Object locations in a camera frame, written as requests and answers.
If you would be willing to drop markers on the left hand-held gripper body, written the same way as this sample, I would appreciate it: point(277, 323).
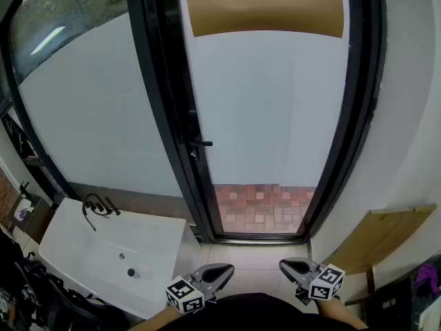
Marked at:
point(186, 293)

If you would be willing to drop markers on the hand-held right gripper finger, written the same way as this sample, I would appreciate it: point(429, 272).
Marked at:
point(298, 260)
point(288, 273)

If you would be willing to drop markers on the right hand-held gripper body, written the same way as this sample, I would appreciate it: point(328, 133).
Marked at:
point(325, 283)

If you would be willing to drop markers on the black framed glass door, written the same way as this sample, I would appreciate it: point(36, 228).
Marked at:
point(248, 116)

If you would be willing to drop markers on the person's right forearm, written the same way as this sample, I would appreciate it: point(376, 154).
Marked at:
point(339, 316)

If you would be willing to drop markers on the person's left forearm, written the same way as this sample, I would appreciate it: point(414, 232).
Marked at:
point(158, 321)

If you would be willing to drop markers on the open brown cardboard box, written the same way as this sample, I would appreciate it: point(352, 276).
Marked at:
point(29, 216)

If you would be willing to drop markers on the person's dark clothing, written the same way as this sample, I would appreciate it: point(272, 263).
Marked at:
point(248, 314)

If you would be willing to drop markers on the black sink stopper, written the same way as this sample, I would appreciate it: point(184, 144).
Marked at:
point(131, 272)

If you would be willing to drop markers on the black low cabinet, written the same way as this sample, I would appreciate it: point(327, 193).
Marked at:
point(386, 303)

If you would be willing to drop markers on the flat cardboard box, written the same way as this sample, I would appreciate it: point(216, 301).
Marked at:
point(382, 234)

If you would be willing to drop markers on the white rectangular sink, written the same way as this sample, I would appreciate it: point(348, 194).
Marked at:
point(113, 250)

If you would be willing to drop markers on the purple cloth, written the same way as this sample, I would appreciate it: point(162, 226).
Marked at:
point(427, 279)

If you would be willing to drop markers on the black sink faucet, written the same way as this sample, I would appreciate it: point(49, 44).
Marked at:
point(98, 205)

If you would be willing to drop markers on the black framed frosted window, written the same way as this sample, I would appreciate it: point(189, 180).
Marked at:
point(89, 109)

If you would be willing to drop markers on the brown paper sheet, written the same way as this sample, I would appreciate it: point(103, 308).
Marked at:
point(265, 5)

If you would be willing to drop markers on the black wall shelf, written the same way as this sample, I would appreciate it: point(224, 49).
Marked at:
point(17, 133)

